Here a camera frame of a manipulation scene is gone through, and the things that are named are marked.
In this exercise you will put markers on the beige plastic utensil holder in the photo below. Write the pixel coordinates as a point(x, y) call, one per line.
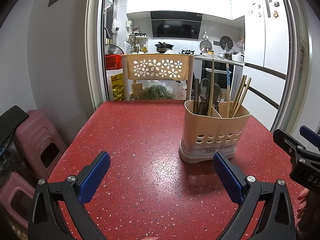
point(212, 127)

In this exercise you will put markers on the bag of green vegetables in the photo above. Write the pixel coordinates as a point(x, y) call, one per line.
point(157, 91)

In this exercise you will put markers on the white hanging plastic bag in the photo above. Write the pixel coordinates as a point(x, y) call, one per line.
point(115, 26)

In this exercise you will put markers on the red plastic basket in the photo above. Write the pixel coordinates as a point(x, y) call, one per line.
point(113, 62)

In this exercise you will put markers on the white refrigerator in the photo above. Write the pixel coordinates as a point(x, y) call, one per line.
point(262, 42)

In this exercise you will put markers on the white red-dotted plastic bag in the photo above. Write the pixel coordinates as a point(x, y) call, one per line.
point(180, 91)

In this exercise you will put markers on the black gas stove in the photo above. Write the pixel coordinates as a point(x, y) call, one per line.
point(187, 52)

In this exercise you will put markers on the round black hanging pan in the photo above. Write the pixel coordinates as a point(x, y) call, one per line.
point(226, 42)

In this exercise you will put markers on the white rice cooker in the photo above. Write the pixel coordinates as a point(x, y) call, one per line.
point(237, 56)

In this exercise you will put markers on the beige flower-pattern chair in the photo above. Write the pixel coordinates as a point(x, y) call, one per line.
point(130, 65)

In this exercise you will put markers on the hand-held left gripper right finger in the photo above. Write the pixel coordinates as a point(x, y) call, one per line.
point(227, 177)

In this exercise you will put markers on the black flat panel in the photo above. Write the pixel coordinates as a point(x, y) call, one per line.
point(10, 122)

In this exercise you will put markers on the black built-in oven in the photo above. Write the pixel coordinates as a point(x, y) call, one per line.
point(221, 78)

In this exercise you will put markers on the blue patterned chopstick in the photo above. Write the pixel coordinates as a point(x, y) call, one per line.
point(228, 87)

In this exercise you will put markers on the spice rack with jars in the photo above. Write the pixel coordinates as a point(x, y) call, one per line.
point(137, 42)

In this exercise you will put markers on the person's right hand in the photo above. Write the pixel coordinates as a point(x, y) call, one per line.
point(303, 202)

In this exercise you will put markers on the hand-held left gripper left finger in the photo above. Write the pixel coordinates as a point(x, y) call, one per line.
point(96, 177)

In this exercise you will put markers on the yellow cooking oil bottle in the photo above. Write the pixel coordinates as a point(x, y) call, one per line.
point(116, 87)

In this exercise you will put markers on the black range hood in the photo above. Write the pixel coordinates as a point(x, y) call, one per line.
point(175, 27)

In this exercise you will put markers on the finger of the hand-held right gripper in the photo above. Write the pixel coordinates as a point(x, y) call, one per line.
point(287, 142)
point(312, 135)

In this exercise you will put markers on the steel pot lid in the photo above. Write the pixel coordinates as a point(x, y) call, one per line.
point(112, 50)

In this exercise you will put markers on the black wok with lid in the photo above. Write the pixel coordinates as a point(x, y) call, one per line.
point(163, 46)

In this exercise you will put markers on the pink plastic stool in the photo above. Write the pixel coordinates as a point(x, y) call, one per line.
point(10, 187)
point(37, 130)

